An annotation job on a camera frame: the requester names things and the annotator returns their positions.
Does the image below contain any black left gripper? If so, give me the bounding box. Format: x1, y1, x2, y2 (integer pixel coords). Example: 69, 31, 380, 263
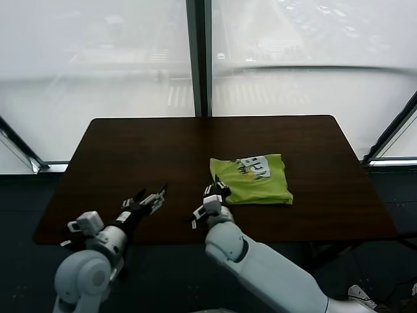
110, 183, 169, 234

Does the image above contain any dark grey vertical window post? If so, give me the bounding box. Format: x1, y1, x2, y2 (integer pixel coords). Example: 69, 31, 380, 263
187, 0, 214, 118

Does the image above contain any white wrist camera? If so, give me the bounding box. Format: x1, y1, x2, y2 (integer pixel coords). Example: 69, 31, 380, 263
192, 194, 223, 229
67, 211, 106, 236

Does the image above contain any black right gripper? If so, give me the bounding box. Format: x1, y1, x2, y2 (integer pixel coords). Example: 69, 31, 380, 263
203, 175, 232, 205

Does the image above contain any slanted grey window frame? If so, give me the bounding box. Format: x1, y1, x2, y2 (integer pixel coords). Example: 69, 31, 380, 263
0, 113, 71, 174

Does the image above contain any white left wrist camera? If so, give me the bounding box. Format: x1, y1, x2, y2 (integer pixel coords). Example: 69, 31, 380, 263
67, 211, 106, 236

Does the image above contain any grey curved outdoor rail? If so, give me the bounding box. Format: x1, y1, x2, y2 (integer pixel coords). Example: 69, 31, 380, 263
224, 64, 411, 81

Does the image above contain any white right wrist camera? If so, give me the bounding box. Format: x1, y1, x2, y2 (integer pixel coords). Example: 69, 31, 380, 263
192, 194, 223, 229

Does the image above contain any white sneaker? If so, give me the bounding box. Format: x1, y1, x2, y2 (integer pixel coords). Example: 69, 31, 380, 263
347, 284, 379, 311

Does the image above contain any lime green printed t-shirt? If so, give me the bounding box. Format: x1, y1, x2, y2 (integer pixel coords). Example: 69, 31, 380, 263
209, 153, 294, 206

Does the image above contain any slanted dark window frame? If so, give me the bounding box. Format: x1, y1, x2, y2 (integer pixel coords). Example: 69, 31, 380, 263
363, 94, 417, 168

